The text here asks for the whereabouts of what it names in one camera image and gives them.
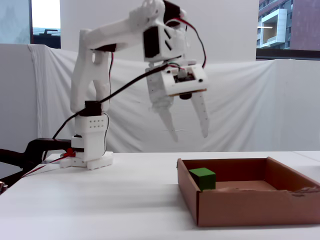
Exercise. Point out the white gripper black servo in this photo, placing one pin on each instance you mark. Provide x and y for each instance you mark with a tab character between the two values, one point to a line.
155	88

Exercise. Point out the green cube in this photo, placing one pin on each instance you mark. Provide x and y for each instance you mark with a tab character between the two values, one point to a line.
207	180

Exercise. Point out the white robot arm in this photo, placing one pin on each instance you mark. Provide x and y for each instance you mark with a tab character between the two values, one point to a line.
85	75

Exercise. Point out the brown cardboard box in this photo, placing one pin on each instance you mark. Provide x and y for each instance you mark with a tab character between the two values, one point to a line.
237	210

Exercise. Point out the white cloth backdrop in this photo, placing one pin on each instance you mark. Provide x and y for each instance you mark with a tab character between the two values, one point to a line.
237	105

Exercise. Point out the black window sill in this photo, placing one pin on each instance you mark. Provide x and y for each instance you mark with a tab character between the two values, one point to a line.
287	53

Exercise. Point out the white balcony building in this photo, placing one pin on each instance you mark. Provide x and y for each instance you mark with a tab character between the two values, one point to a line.
282	25

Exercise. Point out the dark red brick building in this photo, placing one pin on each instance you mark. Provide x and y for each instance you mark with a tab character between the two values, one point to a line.
305	25

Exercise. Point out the dark rooftop outside window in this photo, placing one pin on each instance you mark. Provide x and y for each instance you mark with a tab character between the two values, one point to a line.
47	40

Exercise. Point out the frosted glass window pane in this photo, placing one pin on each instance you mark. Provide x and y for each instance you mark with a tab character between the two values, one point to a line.
12	22

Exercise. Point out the small brown table clamp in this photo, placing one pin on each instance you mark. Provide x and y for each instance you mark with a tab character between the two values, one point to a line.
2	187

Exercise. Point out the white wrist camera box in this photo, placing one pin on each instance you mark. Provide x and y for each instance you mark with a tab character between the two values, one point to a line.
185	87

